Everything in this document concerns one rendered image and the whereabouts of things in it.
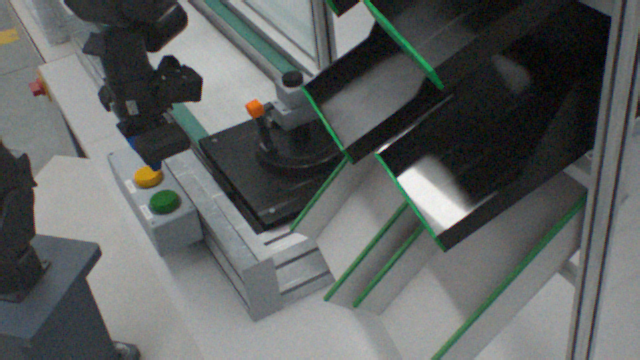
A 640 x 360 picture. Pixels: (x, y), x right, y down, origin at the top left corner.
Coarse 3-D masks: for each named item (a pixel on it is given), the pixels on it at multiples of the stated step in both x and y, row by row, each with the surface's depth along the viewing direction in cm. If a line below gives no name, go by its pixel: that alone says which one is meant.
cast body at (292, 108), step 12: (288, 72) 111; (300, 72) 111; (276, 84) 111; (288, 84) 109; (300, 84) 110; (288, 96) 109; (300, 96) 110; (276, 108) 111; (288, 108) 110; (300, 108) 111; (312, 108) 112; (276, 120) 113; (288, 120) 111; (300, 120) 112; (312, 120) 113
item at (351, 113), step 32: (384, 32) 85; (352, 64) 86; (384, 64) 84; (416, 64) 82; (320, 96) 87; (352, 96) 84; (384, 96) 81; (416, 96) 75; (448, 96) 77; (352, 128) 81; (384, 128) 76; (352, 160) 77
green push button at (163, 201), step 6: (156, 192) 113; (162, 192) 113; (168, 192) 112; (174, 192) 112; (150, 198) 112; (156, 198) 112; (162, 198) 112; (168, 198) 111; (174, 198) 111; (150, 204) 111; (156, 204) 111; (162, 204) 110; (168, 204) 110; (174, 204) 111; (156, 210) 111; (162, 210) 110; (168, 210) 111
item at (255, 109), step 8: (248, 104) 109; (256, 104) 109; (264, 104) 111; (272, 104) 110; (248, 112) 110; (256, 112) 109; (264, 112) 110; (256, 120) 110; (264, 120) 111; (256, 128) 112; (264, 128) 111; (264, 136) 112; (264, 144) 113; (272, 144) 113
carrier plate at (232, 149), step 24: (216, 144) 121; (240, 144) 120; (216, 168) 118; (240, 168) 115; (240, 192) 111; (264, 192) 110; (288, 192) 110; (312, 192) 109; (264, 216) 106; (288, 216) 106
